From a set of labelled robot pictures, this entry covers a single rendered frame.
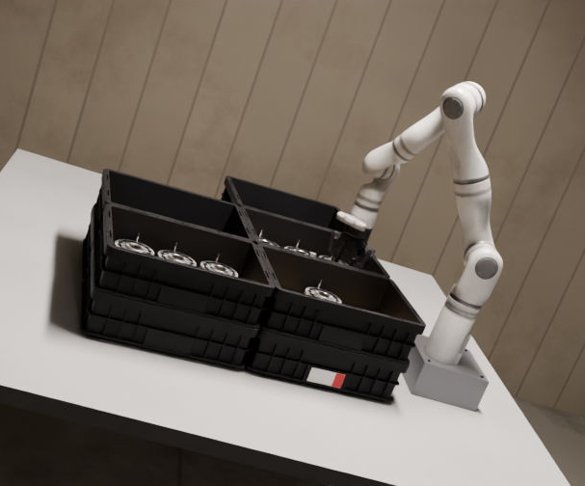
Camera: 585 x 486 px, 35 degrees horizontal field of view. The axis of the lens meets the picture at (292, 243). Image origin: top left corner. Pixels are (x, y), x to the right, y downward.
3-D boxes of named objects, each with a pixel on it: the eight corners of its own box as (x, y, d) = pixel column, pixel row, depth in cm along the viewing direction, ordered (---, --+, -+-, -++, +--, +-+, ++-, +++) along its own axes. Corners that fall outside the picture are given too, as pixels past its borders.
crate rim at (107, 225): (252, 250, 242) (255, 242, 242) (273, 298, 215) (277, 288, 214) (102, 210, 230) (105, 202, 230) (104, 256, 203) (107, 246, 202)
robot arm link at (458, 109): (466, 88, 222) (480, 189, 230) (483, 79, 229) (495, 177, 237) (433, 91, 227) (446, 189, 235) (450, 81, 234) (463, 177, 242)
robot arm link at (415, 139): (403, 129, 249) (387, 138, 243) (474, 71, 231) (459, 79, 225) (423, 156, 249) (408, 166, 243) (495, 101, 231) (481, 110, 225)
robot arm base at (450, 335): (448, 352, 255) (474, 297, 250) (459, 367, 247) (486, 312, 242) (418, 343, 253) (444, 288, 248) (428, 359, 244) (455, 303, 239)
